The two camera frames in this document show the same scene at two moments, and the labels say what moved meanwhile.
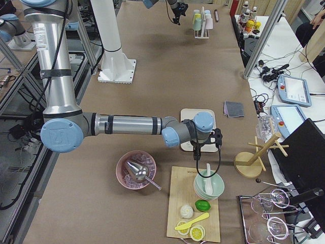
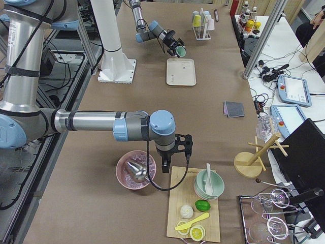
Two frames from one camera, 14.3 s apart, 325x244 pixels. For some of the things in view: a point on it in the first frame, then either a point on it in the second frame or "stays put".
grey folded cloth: [233, 109] stays put
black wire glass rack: [265, 216] stays put
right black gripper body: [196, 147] -> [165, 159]
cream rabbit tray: [189, 114] -> [181, 71]
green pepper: [202, 205] stays put
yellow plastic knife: [188, 224] stays put
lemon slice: [197, 233] stays put
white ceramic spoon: [208, 188] stays put
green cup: [197, 24] -> [181, 51]
